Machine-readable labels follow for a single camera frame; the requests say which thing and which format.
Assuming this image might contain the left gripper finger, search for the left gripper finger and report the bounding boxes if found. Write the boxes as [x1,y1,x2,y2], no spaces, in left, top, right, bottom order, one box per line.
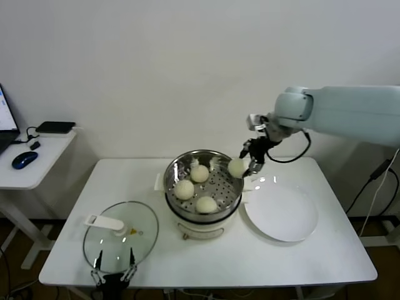
[122,247,138,282]
[90,251,104,285]

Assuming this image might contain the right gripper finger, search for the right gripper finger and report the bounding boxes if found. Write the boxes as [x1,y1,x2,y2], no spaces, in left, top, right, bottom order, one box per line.
[239,141,253,159]
[243,158,266,178]

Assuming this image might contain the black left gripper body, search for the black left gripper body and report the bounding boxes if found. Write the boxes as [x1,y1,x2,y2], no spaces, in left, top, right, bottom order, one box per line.
[99,272,129,288]

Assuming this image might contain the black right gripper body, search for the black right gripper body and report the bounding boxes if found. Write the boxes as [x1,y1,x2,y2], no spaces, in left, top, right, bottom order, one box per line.
[248,137,274,163]

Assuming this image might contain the white steamed baozi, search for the white steamed baozi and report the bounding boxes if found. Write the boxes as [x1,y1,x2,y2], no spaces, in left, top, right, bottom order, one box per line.
[227,158,247,179]
[174,180,195,201]
[190,164,209,184]
[195,196,218,214]

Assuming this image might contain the perforated steel steamer basket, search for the perforated steel steamer basket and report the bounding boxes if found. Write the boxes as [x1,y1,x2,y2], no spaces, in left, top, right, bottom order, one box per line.
[162,149,244,223]

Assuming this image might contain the white round plate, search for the white round plate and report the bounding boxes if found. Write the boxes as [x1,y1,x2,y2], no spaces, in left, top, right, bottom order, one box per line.
[239,176,319,243]

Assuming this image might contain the white electric cooker pot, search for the white electric cooker pot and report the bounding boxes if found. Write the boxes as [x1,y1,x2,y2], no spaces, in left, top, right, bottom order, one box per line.
[152,172,253,241]

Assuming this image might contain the white side desk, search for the white side desk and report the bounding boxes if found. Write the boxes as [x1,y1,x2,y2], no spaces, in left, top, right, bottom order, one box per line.
[0,126,79,271]

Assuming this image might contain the blue computer mouse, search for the blue computer mouse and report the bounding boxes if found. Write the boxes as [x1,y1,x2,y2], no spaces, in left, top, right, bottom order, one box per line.
[11,151,39,170]

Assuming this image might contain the flat black box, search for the flat black box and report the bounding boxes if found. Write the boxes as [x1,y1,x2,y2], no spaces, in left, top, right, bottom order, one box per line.
[36,121,76,135]

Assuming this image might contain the black laptop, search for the black laptop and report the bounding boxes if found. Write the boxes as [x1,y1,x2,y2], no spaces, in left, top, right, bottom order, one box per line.
[0,83,21,156]

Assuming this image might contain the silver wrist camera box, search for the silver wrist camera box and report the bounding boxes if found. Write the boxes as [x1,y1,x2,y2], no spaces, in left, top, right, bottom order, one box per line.
[247,114,266,131]

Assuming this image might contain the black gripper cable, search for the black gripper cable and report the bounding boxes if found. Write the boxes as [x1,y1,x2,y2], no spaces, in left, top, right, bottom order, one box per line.
[265,131,312,163]

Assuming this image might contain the glass lid with white handle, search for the glass lid with white handle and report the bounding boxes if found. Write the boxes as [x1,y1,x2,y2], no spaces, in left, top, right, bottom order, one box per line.
[82,201,159,272]

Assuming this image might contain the black cable with adapter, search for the black cable with adapter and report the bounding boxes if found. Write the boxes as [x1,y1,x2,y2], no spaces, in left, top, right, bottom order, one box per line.
[344,158,397,217]

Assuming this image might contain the white hanging cable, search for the white hanging cable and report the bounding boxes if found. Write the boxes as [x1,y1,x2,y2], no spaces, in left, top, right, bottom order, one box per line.
[358,167,395,238]

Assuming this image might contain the thin black desk cable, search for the thin black desk cable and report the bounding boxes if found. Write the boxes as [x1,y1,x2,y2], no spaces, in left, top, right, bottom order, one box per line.
[12,126,41,146]

